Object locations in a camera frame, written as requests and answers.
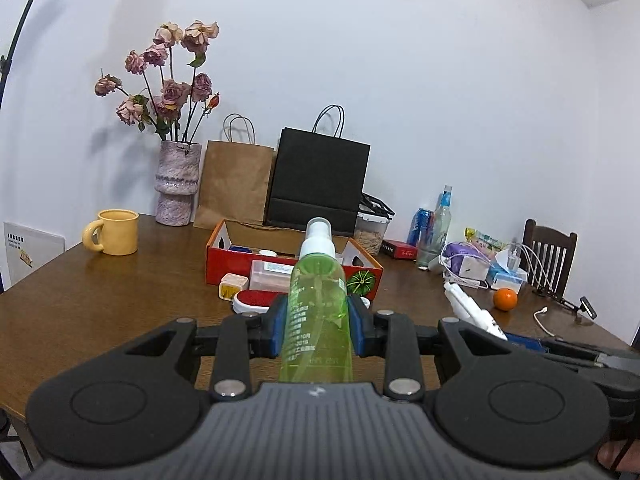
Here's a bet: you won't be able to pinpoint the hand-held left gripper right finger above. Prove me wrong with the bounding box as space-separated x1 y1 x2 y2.
346 294 506 403

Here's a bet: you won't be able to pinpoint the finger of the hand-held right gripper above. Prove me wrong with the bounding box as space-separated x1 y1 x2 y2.
504 332 608 368

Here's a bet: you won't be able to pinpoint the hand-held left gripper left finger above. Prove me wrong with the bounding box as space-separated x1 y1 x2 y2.
125 295 290 402

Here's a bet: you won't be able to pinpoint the red white lint brush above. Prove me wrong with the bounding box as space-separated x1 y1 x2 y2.
232 290 283 316

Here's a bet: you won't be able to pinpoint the green spray bottle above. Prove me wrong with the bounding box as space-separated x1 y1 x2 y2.
279 217 354 383

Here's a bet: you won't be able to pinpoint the red cardboard box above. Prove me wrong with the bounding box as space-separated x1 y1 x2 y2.
205 219 384 301

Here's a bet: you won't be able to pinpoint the clear plastic box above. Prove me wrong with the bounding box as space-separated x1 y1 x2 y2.
249 260 296 292

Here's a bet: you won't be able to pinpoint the small yellow white case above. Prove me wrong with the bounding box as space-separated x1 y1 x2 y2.
218 273 249 302

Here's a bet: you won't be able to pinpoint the blue tissue pack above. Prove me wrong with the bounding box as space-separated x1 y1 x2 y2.
487 265 528 293

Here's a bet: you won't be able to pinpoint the black phone holder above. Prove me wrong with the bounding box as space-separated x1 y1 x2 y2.
532 287 597 321

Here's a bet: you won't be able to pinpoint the white charger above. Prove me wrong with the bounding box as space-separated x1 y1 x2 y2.
457 256 491 283

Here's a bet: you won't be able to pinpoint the small red box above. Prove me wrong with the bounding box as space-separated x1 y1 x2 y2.
381 240 418 261

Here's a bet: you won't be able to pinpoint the dark wooden chair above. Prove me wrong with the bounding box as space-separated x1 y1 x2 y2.
522 219 578 298

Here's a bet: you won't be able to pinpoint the clear food container black lid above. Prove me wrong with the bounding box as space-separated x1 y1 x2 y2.
354 192 396 256

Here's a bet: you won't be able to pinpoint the colourful snack packet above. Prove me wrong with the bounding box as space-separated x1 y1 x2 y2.
465 227 506 253

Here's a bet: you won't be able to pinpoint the purple packet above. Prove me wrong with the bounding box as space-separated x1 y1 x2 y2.
442 241 493 281

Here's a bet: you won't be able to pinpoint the blue drink can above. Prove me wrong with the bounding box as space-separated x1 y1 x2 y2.
406 207 435 247

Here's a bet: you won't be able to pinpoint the clear glass bottle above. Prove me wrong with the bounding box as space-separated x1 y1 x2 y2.
431 185 453 256

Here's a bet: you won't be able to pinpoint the brown paper bag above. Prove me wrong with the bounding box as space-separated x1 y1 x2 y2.
193 114 276 231

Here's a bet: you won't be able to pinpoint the black paper bag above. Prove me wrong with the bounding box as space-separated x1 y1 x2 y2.
263 105 371 237

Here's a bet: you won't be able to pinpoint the pink ceramic vase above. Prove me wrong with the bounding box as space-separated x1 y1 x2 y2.
154 141 203 226

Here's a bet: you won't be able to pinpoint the yellow mug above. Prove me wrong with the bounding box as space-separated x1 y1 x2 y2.
82 209 139 256

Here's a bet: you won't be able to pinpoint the white printed board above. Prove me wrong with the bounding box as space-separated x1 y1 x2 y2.
2 221 66 291

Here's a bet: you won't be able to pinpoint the dried pink roses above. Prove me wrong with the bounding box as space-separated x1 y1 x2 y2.
95 20 221 142

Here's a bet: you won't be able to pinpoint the white charging cable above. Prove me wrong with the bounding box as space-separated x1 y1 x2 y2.
534 307 556 337

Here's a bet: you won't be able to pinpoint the bundle of white cables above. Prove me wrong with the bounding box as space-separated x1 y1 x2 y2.
505 242 551 291

